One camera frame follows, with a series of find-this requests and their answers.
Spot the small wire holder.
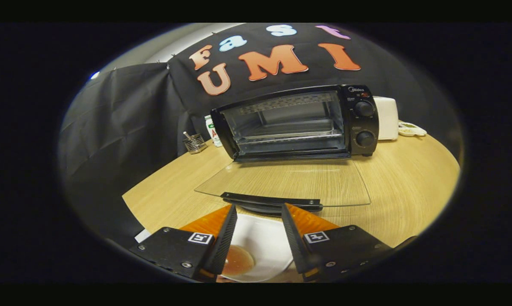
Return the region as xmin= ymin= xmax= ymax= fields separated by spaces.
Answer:
xmin=183 ymin=131 xmax=208 ymax=154

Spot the small white and green item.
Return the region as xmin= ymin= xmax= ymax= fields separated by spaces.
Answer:
xmin=398 ymin=121 xmax=427 ymax=137

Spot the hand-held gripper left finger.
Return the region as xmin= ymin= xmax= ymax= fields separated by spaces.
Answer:
xmin=129 ymin=204 xmax=238 ymax=283

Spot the white bread toaster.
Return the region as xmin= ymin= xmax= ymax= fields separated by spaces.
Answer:
xmin=373 ymin=96 xmax=399 ymax=141

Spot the white bottle with green label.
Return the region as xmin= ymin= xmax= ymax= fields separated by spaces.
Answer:
xmin=204 ymin=115 xmax=223 ymax=148

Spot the black toaster oven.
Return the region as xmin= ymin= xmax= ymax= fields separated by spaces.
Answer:
xmin=194 ymin=84 xmax=380 ymax=215

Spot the glazed orange donut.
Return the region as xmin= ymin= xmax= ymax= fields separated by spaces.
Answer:
xmin=221 ymin=245 xmax=255 ymax=276

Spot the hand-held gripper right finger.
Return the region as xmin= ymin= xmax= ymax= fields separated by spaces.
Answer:
xmin=281 ymin=203 xmax=418 ymax=283

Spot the white square plate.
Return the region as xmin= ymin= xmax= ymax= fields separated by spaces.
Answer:
xmin=217 ymin=212 xmax=295 ymax=283

